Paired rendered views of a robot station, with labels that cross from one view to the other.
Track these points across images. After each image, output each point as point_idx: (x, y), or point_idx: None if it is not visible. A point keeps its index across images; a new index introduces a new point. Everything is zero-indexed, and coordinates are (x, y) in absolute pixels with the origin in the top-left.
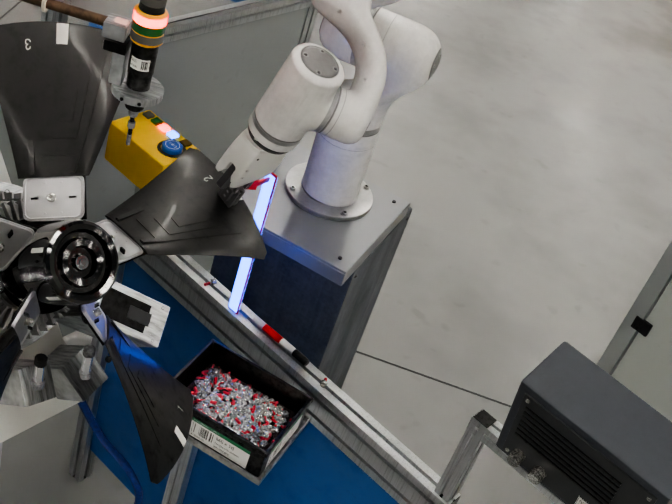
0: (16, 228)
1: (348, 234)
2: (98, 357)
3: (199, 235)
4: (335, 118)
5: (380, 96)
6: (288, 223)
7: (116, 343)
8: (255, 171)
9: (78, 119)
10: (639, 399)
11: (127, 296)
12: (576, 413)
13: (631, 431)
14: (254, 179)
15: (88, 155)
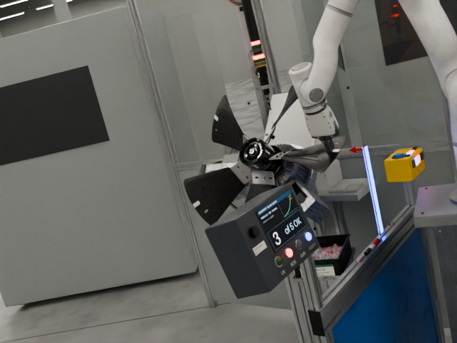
0: (247, 139)
1: (449, 208)
2: None
3: (303, 157)
4: (300, 90)
5: (315, 78)
6: (430, 199)
7: (257, 187)
8: (313, 126)
9: (283, 109)
10: (260, 201)
11: (300, 188)
12: (246, 203)
13: (240, 209)
14: (320, 133)
15: (277, 120)
